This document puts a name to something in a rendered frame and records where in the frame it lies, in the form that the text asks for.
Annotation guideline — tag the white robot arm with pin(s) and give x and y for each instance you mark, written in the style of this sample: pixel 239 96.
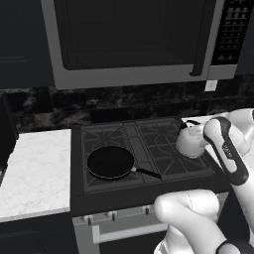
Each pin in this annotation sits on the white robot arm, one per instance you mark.
pixel 185 211

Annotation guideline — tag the black gas stove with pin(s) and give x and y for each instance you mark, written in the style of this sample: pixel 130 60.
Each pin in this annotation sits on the black gas stove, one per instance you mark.
pixel 155 149

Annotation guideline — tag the grey stove knob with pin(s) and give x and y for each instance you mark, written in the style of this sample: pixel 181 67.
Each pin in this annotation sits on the grey stove knob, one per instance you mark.
pixel 146 210
pixel 87 219
pixel 113 216

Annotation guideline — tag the black frying pan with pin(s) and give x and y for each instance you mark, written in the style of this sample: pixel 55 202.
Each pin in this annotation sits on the black frying pan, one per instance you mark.
pixel 109 162

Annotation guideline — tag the grey microwave oven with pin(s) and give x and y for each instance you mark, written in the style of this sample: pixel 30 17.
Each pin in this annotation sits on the grey microwave oven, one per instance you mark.
pixel 132 77

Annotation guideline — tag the grey oven door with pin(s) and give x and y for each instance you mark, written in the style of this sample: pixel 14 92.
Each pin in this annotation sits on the grey oven door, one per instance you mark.
pixel 125 246

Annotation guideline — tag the dark tall cabinet panel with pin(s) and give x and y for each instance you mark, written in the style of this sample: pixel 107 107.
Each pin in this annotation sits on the dark tall cabinet panel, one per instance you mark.
pixel 6 132

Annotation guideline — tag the dark base cupboard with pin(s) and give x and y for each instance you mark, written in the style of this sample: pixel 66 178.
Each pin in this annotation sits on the dark base cupboard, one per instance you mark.
pixel 36 236

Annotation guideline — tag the white wall socket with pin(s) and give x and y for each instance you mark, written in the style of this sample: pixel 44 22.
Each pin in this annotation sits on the white wall socket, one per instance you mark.
pixel 211 85

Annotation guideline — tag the dark wall cupboard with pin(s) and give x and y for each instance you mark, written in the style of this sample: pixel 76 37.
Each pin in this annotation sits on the dark wall cupboard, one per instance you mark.
pixel 246 36
pixel 23 43

